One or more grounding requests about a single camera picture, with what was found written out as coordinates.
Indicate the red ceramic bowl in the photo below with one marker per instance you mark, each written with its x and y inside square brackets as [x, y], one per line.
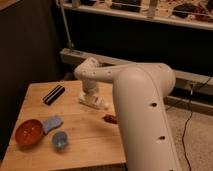
[29, 132]

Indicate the grey metal rail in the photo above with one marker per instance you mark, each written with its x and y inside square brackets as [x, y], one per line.
[186, 80]

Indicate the cluttered upper shelf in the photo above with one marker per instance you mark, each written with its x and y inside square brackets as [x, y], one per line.
[145, 13]

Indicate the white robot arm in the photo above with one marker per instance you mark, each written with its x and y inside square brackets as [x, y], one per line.
[139, 90]

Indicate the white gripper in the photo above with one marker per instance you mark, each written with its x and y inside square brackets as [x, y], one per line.
[89, 88]

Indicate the blue sponge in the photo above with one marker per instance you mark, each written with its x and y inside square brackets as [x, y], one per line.
[51, 123]

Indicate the black striped box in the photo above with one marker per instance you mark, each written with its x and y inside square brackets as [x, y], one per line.
[53, 95]

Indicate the grey vertical pole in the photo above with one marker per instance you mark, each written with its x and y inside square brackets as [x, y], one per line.
[70, 45]

